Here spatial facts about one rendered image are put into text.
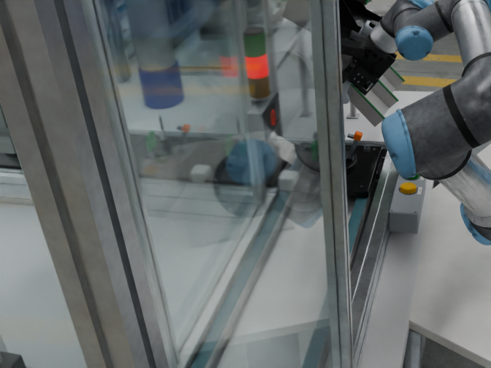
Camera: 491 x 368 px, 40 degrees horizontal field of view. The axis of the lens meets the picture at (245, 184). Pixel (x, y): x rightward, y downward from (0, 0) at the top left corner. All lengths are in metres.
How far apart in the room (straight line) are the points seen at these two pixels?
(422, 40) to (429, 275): 0.54
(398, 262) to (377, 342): 0.27
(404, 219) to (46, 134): 1.41
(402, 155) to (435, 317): 0.48
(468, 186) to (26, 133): 1.10
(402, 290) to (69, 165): 1.33
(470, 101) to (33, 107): 0.92
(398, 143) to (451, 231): 0.65
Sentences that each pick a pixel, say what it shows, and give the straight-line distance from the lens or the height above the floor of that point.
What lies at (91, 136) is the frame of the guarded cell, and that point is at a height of 1.76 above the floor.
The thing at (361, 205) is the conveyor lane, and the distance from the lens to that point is 1.71.
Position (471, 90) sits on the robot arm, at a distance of 1.15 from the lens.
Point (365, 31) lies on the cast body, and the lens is 1.95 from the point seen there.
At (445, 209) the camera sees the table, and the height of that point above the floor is 0.86.
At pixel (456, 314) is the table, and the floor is 0.86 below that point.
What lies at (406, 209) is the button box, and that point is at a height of 0.96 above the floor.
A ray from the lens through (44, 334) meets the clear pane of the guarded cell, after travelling 0.40.
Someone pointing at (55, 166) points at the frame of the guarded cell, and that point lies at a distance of 0.31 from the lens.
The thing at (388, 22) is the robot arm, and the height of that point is 1.38.
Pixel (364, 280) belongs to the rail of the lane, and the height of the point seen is 0.96.
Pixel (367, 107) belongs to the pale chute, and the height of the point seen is 1.05.
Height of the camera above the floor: 1.88
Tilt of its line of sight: 31 degrees down
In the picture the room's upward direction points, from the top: 8 degrees counter-clockwise
